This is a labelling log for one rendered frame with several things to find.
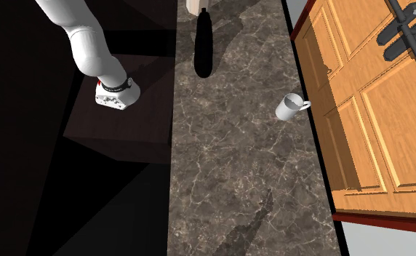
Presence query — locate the white mug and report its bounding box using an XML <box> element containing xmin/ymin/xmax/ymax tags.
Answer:
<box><xmin>274</xmin><ymin>92</ymin><xmax>313</xmax><ymax>121</ymax></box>

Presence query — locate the dark robot stand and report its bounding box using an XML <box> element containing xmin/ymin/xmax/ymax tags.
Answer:
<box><xmin>63</xmin><ymin>53</ymin><xmax>176</xmax><ymax>165</ymax></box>

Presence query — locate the pale wooden block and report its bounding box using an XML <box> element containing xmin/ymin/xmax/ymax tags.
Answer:
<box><xmin>185</xmin><ymin>0</ymin><xmax>212</xmax><ymax>17</ymax></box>

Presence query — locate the wooden panelled door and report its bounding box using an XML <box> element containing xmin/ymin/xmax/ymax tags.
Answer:
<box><xmin>289</xmin><ymin>0</ymin><xmax>416</xmax><ymax>236</ymax></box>

